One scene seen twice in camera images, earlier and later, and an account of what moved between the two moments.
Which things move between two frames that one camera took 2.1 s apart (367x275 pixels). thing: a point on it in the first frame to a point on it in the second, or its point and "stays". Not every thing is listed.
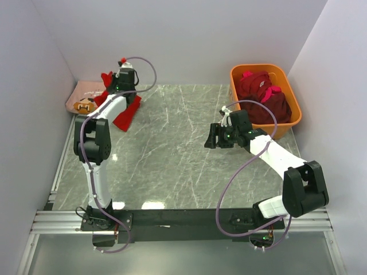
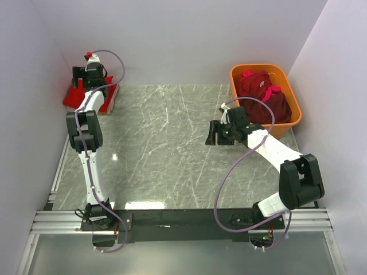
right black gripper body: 227,136 stays
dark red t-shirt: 277,103 stays
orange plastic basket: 277,79 stays
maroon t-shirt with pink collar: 258,83 stays
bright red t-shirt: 123,124 to 75,96
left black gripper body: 115,81 to 79,73
